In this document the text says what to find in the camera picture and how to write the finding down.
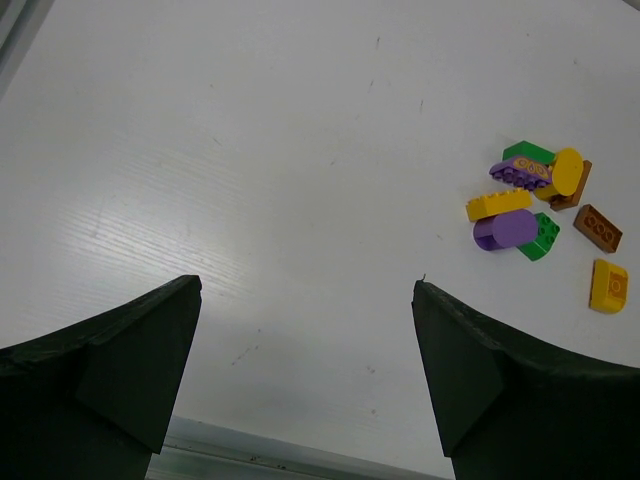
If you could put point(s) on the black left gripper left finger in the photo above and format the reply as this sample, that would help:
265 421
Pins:
94 400

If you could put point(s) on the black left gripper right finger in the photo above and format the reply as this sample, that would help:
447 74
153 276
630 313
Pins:
510 406

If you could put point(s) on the green curved lego brick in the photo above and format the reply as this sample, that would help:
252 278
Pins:
530 151
548 231

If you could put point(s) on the purple butterfly lego brick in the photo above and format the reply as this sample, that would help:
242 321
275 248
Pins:
522 172

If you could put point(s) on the yellow curved lego brick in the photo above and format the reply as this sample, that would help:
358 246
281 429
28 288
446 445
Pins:
609 287

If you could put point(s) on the purple round lego brick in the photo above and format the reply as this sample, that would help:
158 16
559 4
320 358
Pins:
506 230

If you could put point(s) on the yellow rectangular lego brick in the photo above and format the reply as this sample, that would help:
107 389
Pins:
498 203

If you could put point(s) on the brown flat lego brick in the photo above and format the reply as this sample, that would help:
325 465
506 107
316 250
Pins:
598 229

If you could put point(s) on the brown flat lego plate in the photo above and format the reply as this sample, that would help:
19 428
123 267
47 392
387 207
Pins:
559 202

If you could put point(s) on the yellow round lego brick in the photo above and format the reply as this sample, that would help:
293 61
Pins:
566 172

